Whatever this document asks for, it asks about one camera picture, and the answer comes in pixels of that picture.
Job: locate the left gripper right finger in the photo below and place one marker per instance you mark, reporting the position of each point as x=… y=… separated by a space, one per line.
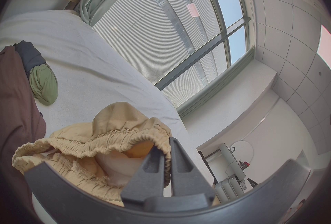
x=188 y=181

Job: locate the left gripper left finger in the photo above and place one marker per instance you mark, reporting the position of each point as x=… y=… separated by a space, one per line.
x=144 y=181

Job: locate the tan shorts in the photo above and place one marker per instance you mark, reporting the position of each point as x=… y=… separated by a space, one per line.
x=119 y=119

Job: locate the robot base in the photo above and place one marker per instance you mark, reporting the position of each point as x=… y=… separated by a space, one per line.
x=227 y=186

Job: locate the bed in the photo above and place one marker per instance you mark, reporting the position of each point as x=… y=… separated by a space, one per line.
x=90 y=62

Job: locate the green garment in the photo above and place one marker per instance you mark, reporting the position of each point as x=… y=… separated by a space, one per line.
x=45 y=85

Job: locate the brown garment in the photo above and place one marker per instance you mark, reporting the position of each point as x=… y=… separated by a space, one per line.
x=18 y=114

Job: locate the window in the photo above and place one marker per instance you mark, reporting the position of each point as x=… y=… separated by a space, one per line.
x=165 y=36

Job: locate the black garment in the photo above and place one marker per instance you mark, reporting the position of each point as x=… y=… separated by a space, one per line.
x=29 y=53

